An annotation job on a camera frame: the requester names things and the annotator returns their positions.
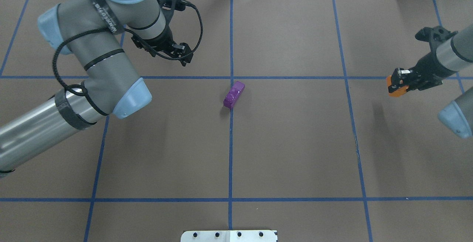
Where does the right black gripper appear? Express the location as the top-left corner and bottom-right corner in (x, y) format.
(392, 53), (456, 92)

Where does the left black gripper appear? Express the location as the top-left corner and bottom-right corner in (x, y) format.
(131, 26), (194, 67)

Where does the orange trapezoid block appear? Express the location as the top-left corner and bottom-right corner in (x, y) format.
(386, 75), (406, 97)

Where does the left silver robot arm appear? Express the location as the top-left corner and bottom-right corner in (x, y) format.
(1, 0), (197, 178)

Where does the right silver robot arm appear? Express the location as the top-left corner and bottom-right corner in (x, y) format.
(386, 25), (473, 138)

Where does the purple trapezoid block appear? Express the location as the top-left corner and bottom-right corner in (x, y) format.
(223, 81), (245, 110)

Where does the brown paper mat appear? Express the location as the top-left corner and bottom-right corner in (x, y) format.
(1, 0), (472, 242)

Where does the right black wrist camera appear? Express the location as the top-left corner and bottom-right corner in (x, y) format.
(415, 26), (458, 53)

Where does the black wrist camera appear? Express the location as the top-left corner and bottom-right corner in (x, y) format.
(415, 26), (458, 53)
(157, 0), (186, 19)

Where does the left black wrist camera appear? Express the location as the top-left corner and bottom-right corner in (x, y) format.
(157, 0), (186, 19)

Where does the left black camera cable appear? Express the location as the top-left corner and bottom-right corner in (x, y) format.
(52, 2), (204, 117)

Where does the white camera mast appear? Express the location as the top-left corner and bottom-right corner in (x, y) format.
(180, 230), (278, 242)

